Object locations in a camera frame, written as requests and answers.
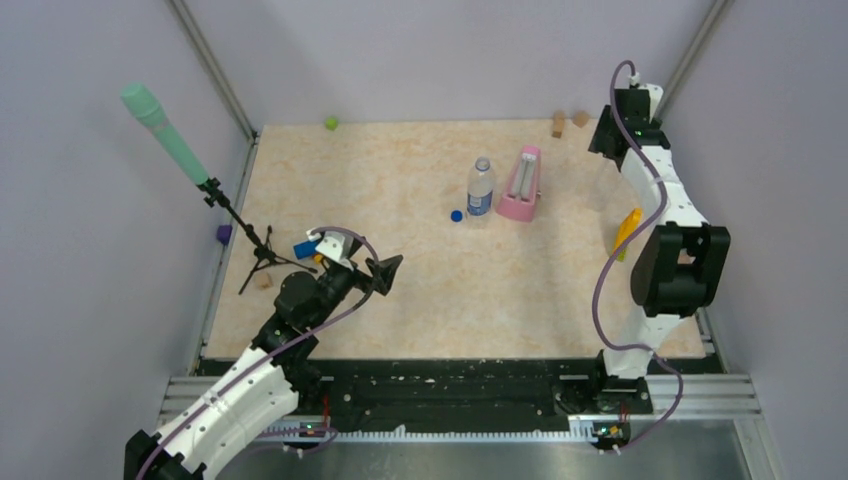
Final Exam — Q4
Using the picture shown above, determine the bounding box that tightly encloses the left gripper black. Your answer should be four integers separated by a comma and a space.
308, 236, 402, 330

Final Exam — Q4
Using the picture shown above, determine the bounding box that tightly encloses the clear bottle blue label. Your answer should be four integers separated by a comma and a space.
465, 157, 497, 226

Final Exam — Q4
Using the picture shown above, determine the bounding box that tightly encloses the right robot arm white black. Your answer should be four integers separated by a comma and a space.
586, 84, 731, 412

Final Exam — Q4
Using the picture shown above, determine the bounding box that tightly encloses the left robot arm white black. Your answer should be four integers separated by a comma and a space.
123, 255, 403, 479

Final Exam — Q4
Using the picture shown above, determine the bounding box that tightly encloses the toy brick car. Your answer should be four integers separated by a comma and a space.
292, 240, 324, 265

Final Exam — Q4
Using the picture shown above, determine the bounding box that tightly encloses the wooden cube near tripod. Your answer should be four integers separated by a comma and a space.
253, 271, 273, 290

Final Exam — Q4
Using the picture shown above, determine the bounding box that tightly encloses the black microphone tripod stand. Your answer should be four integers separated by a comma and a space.
197, 178, 318, 295

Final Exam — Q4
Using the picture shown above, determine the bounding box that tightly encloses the pink metronome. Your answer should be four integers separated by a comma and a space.
495, 145, 542, 223

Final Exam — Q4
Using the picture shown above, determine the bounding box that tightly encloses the purple small block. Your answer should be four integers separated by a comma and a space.
215, 225, 233, 246

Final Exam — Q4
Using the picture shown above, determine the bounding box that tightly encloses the tall wooden block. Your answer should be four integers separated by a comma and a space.
551, 110, 566, 139

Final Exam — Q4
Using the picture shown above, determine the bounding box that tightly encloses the small wooden cube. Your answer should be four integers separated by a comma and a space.
572, 110, 591, 128

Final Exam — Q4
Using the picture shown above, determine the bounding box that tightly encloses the green microphone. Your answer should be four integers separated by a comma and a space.
120, 83, 210, 185

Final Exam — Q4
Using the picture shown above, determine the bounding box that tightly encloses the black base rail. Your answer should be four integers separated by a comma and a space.
198, 357, 723, 439

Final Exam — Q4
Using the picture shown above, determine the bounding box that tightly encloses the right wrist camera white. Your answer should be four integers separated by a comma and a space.
628, 72, 664, 120

